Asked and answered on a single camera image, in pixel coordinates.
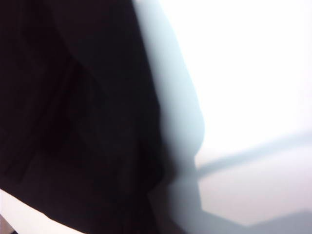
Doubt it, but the black polo shirt green logo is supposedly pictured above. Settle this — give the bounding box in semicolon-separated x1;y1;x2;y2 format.
0;0;205;234

